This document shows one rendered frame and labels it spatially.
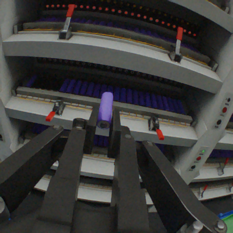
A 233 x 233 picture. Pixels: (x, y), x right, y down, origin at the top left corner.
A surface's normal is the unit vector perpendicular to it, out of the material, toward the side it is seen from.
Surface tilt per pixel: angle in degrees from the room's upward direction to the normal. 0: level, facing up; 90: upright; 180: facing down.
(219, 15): 110
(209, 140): 90
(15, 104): 21
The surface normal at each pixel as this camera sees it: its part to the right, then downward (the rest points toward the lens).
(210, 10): -0.06, 0.74
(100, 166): 0.18, -0.65
